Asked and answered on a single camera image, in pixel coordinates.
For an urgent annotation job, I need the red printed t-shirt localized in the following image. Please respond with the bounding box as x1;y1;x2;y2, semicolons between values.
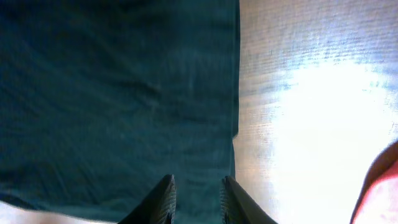
350;142;397;224

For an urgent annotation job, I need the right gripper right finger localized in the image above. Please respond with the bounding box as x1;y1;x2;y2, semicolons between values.
220;176;277;224

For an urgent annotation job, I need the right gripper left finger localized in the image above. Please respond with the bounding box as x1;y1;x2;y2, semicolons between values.
118;174;177;224

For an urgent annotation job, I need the black t-shirt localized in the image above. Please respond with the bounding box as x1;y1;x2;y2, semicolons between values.
1;0;240;223

